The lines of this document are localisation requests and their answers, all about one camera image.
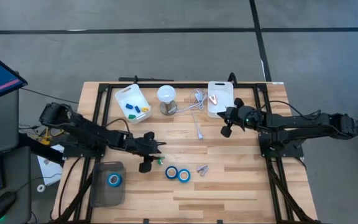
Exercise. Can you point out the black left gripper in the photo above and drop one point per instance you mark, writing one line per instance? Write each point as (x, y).
(137, 145)

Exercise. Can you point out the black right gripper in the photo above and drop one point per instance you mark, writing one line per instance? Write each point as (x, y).
(242, 117)

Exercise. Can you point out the green mini stapler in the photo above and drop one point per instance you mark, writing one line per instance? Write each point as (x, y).
(131, 116)
(160, 160)

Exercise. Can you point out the rose gold stapler remover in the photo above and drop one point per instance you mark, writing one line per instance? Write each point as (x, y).
(213, 99)

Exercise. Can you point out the teal tape roll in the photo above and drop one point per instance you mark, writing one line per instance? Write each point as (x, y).
(167, 172)
(109, 180)
(179, 176)

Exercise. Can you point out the yellow mini stapler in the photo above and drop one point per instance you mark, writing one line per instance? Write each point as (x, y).
(145, 109)

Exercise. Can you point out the blue mini stapler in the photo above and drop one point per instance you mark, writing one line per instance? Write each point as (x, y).
(137, 109)
(129, 105)

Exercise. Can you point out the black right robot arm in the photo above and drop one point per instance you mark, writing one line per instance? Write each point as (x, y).
(306, 123)

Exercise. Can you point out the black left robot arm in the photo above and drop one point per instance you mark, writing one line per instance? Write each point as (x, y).
(85, 130)

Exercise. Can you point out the white tape roll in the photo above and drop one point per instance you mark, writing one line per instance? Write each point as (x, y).
(38, 188)

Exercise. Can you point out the white plastic storage bin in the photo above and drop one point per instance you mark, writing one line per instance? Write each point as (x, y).
(224, 93)
(135, 99)

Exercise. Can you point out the white bulb brass lamp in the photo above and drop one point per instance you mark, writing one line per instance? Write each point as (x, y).
(166, 92)

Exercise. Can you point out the grey translucent plastic bin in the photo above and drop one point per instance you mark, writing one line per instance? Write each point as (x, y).
(101, 196)

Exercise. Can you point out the white paper sheet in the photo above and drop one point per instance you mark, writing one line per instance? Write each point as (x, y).
(50, 171)

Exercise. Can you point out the yellow clamp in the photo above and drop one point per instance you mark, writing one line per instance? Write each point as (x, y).
(46, 140)

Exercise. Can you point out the grey side desk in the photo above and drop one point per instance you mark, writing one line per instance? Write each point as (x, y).
(5, 124)

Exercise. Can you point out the black computer mouse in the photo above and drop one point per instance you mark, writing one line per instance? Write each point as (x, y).
(2, 205)

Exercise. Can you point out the black aluminium table frame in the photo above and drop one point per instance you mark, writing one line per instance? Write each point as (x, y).
(182, 85)

